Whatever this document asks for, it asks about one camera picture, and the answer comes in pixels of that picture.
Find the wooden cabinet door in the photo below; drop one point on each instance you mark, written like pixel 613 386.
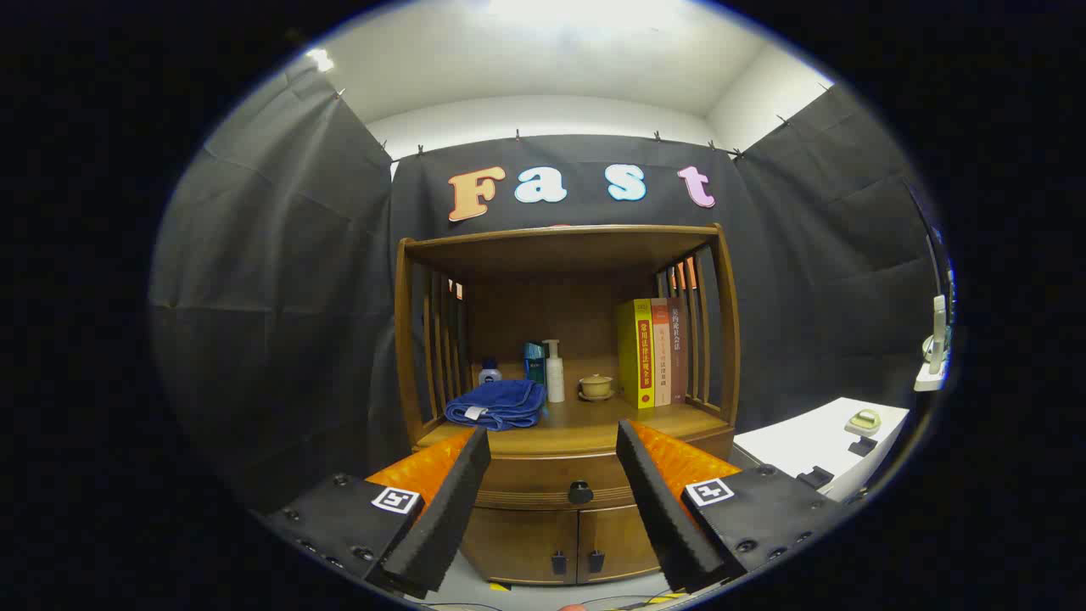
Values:
pixel 619 539
pixel 517 543

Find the black drawer knob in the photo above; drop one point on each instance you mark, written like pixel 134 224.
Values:
pixel 580 492

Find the white pump bottle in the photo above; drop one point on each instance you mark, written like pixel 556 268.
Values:
pixel 555 378

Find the beige book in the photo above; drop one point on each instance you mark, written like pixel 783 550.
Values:
pixel 662 356

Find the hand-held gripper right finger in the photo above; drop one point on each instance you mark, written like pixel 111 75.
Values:
pixel 657 501

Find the white device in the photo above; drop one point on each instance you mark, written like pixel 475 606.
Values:
pixel 937 339

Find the wooden cabinet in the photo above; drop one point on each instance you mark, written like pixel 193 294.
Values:
pixel 551 314

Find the wooden countertop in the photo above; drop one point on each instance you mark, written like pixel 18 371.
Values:
pixel 577 424

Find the beige lidded teacup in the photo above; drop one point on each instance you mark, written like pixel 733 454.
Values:
pixel 596 384

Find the white table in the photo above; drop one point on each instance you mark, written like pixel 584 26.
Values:
pixel 797 437

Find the beige saucer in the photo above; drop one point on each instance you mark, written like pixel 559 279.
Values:
pixel 596 397

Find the small green and white object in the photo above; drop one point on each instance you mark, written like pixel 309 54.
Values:
pixel 865 419

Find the yellow book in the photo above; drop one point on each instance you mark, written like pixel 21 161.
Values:
pixel 632 356

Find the small white bottle blue cap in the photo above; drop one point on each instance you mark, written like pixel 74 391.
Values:
pixel 489 374

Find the brown book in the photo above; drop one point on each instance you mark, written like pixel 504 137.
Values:
pixel 678 356

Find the wooden drawer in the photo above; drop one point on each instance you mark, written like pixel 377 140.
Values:
pixel 543 471

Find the blue towel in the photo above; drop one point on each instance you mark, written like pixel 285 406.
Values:
pixel 501 406

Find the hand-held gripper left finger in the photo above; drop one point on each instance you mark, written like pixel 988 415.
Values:
pixel 454 501

